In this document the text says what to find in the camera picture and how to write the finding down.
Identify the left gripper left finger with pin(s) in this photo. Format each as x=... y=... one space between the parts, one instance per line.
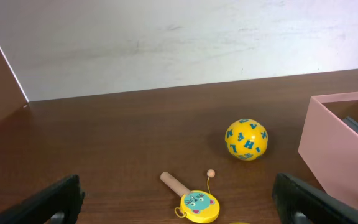
x=58 y=203

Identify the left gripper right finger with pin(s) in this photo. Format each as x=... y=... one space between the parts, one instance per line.
x=298 y=202

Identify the yellow one-eyed ball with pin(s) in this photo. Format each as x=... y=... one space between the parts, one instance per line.
x=239 y=223

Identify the yellow ball with blue letters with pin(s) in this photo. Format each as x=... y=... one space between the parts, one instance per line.
x=246 y=139

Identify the yellow wooden rattle drum toy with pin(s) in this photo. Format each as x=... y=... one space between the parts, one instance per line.
x=195 y=205

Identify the pink cardboard box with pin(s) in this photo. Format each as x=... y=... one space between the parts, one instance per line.
x=330 y=147

